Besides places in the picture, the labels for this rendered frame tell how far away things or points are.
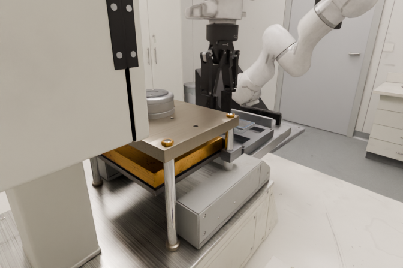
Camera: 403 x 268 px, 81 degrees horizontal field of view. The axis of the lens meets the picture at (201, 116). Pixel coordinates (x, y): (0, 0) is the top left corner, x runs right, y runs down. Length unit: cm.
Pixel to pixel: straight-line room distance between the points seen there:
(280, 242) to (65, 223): 51
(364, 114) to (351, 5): 267
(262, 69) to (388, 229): 71
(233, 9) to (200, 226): 43
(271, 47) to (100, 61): 94
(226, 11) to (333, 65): 296
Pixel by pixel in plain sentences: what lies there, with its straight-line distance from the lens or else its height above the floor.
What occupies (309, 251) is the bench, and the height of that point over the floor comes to 75.
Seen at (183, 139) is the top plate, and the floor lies 111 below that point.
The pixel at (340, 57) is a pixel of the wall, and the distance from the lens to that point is 342.
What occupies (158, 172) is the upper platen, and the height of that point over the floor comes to 106.
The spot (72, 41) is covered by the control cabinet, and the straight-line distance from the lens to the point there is 20.
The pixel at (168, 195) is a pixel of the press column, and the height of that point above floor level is 103.
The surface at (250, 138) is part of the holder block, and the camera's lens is 62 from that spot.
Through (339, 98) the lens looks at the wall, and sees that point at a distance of 348.
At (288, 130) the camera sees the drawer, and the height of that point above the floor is 97.
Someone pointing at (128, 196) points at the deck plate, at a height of 93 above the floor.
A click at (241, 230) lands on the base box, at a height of 88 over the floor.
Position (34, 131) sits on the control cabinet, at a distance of 20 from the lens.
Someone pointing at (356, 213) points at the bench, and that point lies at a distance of 88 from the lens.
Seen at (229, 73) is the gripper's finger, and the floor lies 116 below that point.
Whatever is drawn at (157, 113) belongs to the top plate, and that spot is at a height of 112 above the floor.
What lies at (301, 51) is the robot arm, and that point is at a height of 118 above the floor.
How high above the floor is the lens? 125
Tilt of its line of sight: 20 degrees down
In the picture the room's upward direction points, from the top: straight up
